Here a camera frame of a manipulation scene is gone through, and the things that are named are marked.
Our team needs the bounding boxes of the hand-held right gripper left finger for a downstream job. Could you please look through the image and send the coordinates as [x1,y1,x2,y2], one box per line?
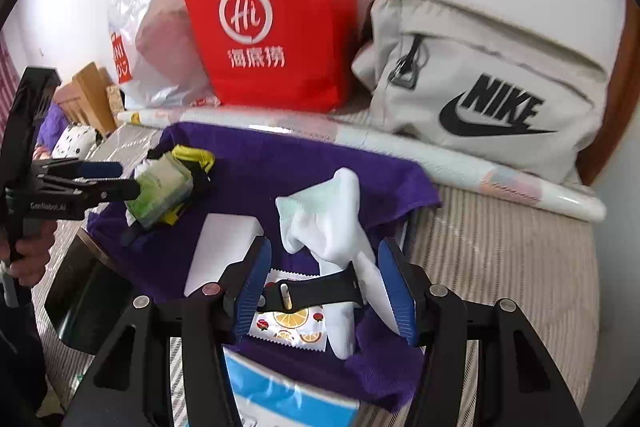
[75,234,273,427]

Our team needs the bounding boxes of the white socks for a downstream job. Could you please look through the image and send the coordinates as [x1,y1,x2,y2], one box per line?
[276,167,396,360]

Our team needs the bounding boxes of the person's left hand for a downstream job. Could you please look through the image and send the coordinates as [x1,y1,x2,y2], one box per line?
[7,222,57,279]

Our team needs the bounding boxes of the red paper bag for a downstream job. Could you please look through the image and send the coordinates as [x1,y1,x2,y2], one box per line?
[174,0,358,112]

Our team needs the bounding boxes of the black watch strap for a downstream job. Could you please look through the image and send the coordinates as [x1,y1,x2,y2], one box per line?
[257,271,366,312]

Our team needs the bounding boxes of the white paper roll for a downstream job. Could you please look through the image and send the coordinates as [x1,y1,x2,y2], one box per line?
[116,107,607,223]

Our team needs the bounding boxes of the purple plush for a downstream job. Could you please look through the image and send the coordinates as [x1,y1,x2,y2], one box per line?
[35,102,68,152]

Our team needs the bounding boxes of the grey sling bag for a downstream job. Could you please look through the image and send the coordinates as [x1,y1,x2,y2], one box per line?
[351,0,618,185]

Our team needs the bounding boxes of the purple towel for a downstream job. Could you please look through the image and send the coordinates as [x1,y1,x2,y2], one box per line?
[86,122,443,413]

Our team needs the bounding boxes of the white fruit print packet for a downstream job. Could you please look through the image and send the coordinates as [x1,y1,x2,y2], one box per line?
[248,269,328,353]

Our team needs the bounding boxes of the wooden headboard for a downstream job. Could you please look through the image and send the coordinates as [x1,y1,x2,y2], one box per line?
[54,62,118,138]

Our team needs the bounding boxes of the green tissue pack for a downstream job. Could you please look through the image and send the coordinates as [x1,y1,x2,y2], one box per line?
[124,159,196,228]

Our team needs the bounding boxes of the black box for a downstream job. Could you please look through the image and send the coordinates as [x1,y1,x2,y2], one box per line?
[44,229,136,350]

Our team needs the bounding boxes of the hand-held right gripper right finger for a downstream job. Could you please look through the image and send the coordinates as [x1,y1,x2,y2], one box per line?
[377,237,586,427]

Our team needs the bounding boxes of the white plastic bag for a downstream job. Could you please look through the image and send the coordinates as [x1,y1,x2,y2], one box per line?
[107,0,221,108]

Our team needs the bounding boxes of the red striped curtain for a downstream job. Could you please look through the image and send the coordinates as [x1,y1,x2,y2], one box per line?
[0,32,21,82]

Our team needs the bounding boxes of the polka dot pillow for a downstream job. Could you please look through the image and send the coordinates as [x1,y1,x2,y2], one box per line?
[51,124,98,160]

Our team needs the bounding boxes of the person's left forearm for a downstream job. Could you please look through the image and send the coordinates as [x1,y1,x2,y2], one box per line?
[0,287,50,427]

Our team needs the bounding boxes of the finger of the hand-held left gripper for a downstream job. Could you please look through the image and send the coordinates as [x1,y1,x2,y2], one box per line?
[32,159,124,181]
[42,177,141,208]

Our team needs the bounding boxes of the blue white box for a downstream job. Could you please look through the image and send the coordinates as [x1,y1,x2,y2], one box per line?
[222,344,361,427]

